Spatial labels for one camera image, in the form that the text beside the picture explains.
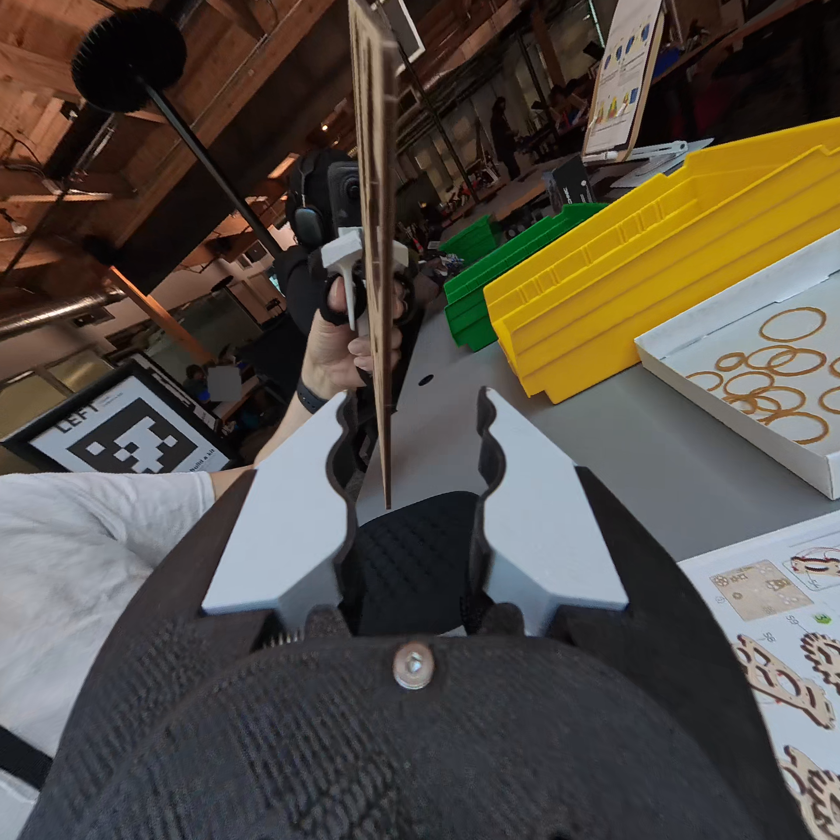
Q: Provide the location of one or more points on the person's left hand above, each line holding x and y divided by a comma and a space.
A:
328, 361

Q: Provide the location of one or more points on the laser-cut plywood sheet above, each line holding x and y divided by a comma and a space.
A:
377, 262

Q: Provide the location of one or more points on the green plastic bin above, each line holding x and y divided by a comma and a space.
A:
469, 239
525, 262

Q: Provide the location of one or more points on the yellow plastic bin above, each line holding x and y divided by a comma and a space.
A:
623, 295

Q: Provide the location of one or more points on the white cardboard tray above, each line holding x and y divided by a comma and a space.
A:
820, 275

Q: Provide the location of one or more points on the wooden display board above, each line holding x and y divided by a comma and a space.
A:
655, 85

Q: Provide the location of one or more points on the black wristband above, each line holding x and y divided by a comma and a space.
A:
312, 397

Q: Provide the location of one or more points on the instruction booklet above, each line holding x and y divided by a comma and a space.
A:
754, 656

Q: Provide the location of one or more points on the person's white shirt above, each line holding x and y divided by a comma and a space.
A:
79, 558

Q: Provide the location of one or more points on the instruction sheet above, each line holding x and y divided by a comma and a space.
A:
620, 79

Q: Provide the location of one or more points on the black framed marker sign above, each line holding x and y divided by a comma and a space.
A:
131, 433

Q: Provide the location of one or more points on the black disc lamp pole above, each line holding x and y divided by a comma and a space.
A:
128, 59

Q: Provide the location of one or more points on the small black box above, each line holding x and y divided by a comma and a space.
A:
568, 187

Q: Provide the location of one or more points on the white board stand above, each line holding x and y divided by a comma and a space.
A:
663, 149

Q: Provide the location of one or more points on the person's left forearm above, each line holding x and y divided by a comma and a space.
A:
289, 423

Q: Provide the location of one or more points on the metal duct pipe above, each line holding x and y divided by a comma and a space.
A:
52, 315

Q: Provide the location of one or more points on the black quilted pad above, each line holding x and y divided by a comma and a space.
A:
413, 558

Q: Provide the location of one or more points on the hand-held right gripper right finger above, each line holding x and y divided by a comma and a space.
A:
558, 525

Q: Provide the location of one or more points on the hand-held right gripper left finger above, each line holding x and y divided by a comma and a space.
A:
275, 525

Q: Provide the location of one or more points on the rectangular ceiling light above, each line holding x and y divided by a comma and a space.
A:
410, 26

